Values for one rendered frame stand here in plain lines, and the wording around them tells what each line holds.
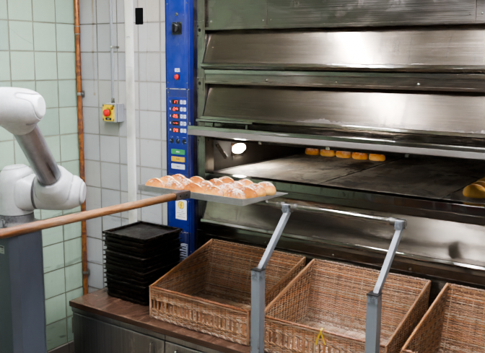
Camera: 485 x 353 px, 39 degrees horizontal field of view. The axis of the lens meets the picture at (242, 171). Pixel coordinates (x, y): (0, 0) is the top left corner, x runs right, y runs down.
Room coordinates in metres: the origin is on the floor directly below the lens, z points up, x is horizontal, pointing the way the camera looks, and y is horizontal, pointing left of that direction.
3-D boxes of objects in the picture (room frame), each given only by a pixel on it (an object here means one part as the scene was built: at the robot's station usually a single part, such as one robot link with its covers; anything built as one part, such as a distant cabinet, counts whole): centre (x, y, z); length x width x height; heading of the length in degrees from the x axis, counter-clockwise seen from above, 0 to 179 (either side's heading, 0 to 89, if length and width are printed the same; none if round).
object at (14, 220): (3.00, 1.04, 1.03); 0.22 x 0.18 x 0.06; 144
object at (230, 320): (2.99, 0.06, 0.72); 0.56 x 0.49 x 0.28; 55
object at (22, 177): (3.01, 1.02, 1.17); 0.18 x 0.16 x 0.22; 86
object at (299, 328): (2.66, -0.43, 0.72); 0.56 x 0.49 x 0.28; 56
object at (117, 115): (3.70, 0.71, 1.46); 0.10 x 0.07 x 0.10; 56
